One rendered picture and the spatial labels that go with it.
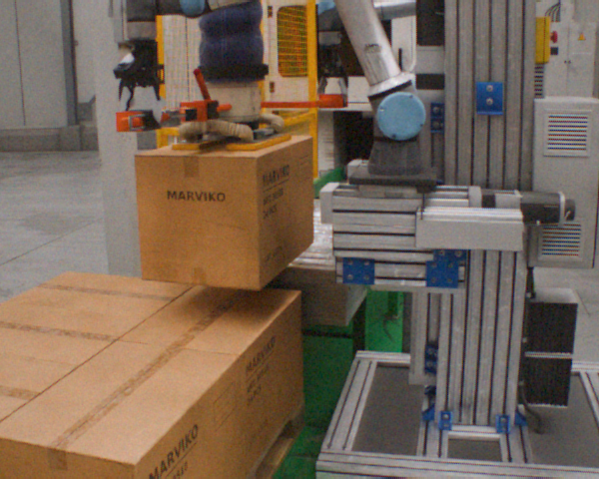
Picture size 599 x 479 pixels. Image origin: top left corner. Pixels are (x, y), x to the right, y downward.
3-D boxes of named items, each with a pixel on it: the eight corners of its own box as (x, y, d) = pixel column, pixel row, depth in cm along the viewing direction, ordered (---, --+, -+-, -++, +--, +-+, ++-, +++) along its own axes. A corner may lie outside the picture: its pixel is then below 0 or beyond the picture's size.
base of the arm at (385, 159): (424, 168, 194) (424, 133, 192) (421, 177, 180) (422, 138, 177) (370, 167, 197) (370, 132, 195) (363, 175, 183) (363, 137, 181)
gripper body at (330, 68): (316, 79, 241) (314, 44, 238) (323, 78, 249) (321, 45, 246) (337, 79, 239) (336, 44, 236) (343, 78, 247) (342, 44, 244)
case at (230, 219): (216, 237, 277) (212, 135, 267) (314, 242, 265) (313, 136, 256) (141, 279, 221) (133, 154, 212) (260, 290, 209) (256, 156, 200)
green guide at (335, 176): (329, 178, 487) (328, 165, 485) (343, 178, 484) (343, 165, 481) (245, 230, 339) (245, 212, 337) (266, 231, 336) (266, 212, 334)
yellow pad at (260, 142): (265, 139, 247) (265, 125, 246) (292, 140, 244) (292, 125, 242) (226, 151, 216) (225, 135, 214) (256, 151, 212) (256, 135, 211)
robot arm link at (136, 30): (147, 21, 166) (118, 23, 168) (147, 40, 167) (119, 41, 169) (162, 22, 173) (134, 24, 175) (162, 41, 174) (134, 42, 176)
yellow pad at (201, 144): (216, 139, 253) (215, 125, 252) (241, 139, 250) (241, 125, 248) (171, 150, 221) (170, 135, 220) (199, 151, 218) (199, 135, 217)
